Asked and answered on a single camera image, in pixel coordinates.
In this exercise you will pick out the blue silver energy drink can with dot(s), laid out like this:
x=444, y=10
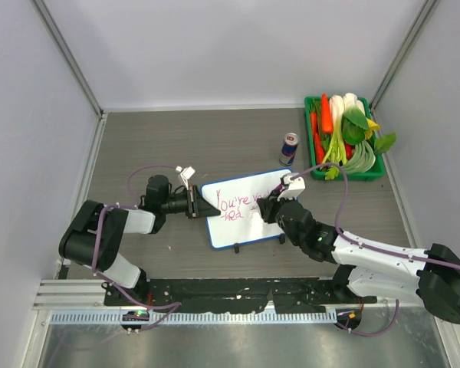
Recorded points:
x=289, y=149

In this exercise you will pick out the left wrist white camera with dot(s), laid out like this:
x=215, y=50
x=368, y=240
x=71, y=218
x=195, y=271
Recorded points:
x=185, y=174

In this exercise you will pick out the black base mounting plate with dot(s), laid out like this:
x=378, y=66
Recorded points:
x=244, y=295

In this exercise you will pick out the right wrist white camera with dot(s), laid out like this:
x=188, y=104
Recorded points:
x=291, y=188

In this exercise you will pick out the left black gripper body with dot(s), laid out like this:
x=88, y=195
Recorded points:
x=191, y=202

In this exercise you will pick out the green plastic tray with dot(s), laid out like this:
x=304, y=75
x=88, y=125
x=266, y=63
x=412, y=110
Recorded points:
x=378, y=169

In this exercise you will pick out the white slotted cable duct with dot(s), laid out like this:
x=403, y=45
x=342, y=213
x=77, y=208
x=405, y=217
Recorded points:
x=136, y=317

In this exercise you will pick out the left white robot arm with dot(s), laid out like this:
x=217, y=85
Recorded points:
x=94, y=236

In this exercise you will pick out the green toy leafy vegetable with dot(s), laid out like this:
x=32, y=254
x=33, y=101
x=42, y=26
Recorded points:
x=358, y=128

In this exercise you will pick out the small orange toy carrot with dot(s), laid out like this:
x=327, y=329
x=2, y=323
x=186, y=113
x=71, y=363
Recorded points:
x=318, y=149

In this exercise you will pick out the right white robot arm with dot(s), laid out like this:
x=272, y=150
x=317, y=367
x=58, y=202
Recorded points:
x=426, y=277

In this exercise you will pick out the pale green toy beans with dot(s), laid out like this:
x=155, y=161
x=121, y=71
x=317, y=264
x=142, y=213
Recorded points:
x=362, y=160

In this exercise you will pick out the magenta capped marker pen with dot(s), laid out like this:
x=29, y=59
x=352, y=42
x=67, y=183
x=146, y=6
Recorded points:
x=276, y=189

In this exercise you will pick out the large orange toy carrot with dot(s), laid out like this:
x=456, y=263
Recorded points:
x=326, y=124

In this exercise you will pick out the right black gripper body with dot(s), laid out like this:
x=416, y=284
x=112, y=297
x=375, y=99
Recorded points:
x=270, y=215

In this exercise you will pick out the wrist white camera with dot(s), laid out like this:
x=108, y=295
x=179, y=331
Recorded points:
x=291, y=188
x=185, y=174

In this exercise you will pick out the blue framed whiteboard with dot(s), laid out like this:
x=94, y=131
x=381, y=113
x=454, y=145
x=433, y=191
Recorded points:
x=239, y=221

